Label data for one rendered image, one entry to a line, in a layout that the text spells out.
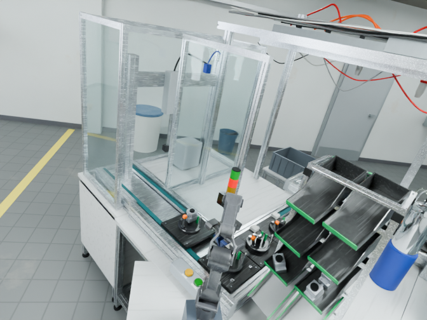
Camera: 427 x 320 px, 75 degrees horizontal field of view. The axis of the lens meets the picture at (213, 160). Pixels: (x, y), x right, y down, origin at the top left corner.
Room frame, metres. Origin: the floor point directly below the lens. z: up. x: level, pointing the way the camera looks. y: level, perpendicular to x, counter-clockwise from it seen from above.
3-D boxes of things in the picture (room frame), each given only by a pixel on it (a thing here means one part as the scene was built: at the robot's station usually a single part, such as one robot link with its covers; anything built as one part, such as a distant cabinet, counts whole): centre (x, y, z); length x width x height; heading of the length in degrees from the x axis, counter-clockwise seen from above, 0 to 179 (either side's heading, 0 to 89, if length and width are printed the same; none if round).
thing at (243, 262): (1.09, -0.19, 1.01); 0.24 x 0.24 x 0.13; 50
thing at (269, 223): (1.46, -0.51, 1.01); 0.24 x 0.24 x 0.13; 50
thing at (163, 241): (1.15, 0.11, 0.91); 0.89 x 0.06 x 0.11; 50
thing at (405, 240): (1.31, -1.17, 1.32); 0.14 x 0.14 x 0.38
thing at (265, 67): (1.33, -0.15, 1.46); 0.03 x 0.03 x 1.00; 50
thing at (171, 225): (1.31, 0.06, 0.96); 0.24 x 0.24 x 0.02; 50
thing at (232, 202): (0.79, -0.10, 1.45); 0.29 x 0.08 x 0.11; 174
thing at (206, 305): (0.71, -0.08, 1.15); 0.09 x 0.07 x 0.06; 84
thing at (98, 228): (2.13, 0.32, 0.43); 1.39 x 0.63 x 0.86; 140
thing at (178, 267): (0.98, 0.01, 0.93); 0.21 x 0.07 x 0.06; 50
